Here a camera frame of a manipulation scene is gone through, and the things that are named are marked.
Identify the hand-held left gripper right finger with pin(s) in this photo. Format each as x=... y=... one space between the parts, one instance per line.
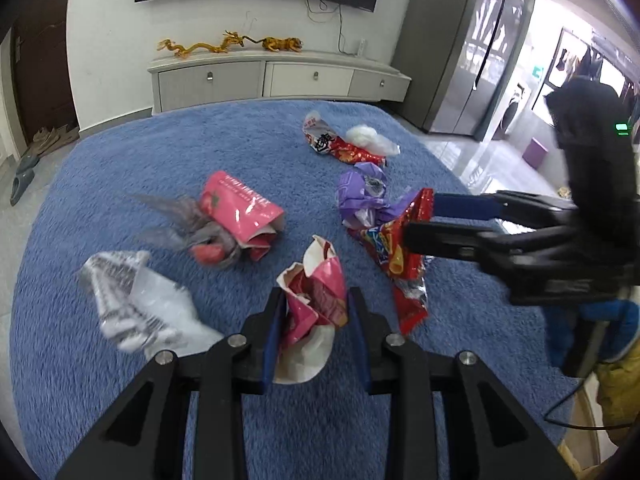
x=357 y=332

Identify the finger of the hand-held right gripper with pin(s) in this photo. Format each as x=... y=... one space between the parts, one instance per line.
x=440 y=241
x=462 y=206

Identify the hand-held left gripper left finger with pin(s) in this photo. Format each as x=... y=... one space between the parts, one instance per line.
x=271 y=332

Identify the red foil snack wrapper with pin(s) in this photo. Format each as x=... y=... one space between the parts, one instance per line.
x=395 y=255

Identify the pink and white wrapper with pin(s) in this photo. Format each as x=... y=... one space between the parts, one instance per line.
x=310 y=305

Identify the clear plastic wrapper red print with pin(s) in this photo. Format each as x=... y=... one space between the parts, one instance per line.
x=200 y=232

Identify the red and white snack wrapper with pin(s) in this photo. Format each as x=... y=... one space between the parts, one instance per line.
x=325 y=142

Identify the person's right hand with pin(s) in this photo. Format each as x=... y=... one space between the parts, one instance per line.
x=622 y=322

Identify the purple box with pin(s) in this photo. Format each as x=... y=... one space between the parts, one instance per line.
x=536 y=154

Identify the purple snack wrapper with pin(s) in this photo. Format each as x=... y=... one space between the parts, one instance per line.
x=362 y=190

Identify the white washing machine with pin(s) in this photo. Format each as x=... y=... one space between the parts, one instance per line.
x=514 y=110

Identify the white plastic bag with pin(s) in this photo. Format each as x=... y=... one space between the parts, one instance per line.
x=367 y=136

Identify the pink snack packet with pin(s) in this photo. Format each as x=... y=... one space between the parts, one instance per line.
x=235 y=207

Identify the silver and white wrapper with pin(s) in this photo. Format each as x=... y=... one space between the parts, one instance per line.
x=130 y=300

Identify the grey refrigerator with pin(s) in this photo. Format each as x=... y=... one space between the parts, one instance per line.
x=450 y=45

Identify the yellow clothing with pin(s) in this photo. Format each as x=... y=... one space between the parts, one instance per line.
x=620 y=390

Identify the blue fluffy blanket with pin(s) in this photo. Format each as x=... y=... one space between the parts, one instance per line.
x=125 y=160

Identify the beige round container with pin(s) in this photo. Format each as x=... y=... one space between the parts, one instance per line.
x=582 y=435

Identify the gold tiger figurine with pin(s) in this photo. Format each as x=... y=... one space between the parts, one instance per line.
x=282 y=44

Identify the grey and white tv cabinet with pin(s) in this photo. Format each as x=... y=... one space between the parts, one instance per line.
x=215 y=80

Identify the grey slipper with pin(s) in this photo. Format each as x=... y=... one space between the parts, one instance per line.
x=29 y=161
x=22 y=187

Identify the beige shoes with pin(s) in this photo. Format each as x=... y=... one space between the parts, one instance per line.
x=52 y=137

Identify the gold dragon figurine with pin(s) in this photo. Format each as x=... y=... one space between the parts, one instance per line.
x=200 y=46

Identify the dark brown door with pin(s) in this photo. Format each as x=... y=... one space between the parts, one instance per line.
x=42 y=50

